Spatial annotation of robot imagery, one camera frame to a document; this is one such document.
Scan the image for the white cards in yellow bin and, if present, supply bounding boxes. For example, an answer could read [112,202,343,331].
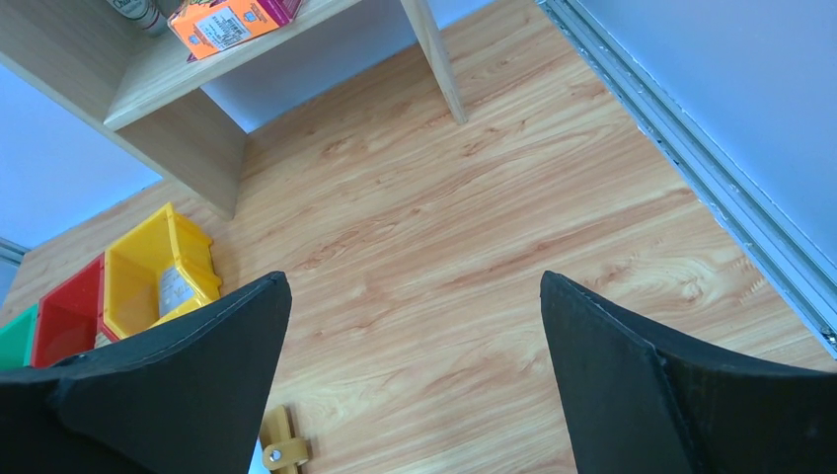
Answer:
[158,266,194,318]

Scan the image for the aluminium frame rail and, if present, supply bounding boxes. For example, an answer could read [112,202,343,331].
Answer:
[538,1,836,356]

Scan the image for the red plastic bin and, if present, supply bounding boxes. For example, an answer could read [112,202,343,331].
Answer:
[31,255,117,368]

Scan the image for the wooden shelf unit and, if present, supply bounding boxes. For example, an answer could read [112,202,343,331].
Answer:
[0,0,470,222]

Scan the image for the orange pink snack box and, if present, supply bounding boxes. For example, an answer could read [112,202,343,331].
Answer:
[168,0,302,61]

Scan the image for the yellow plastic bin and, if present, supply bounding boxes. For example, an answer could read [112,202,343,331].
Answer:
[104,202,222,341]

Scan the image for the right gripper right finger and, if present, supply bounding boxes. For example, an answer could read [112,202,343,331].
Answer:
[540,272,836,473]

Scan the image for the green plastic bin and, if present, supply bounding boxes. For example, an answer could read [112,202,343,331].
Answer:
[1,304,38,370]

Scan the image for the yellow leather card holder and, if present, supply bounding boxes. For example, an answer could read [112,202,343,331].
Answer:
[248,405,311,474]

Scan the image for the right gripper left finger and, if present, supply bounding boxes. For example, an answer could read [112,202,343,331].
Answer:
[1,272,292,473]

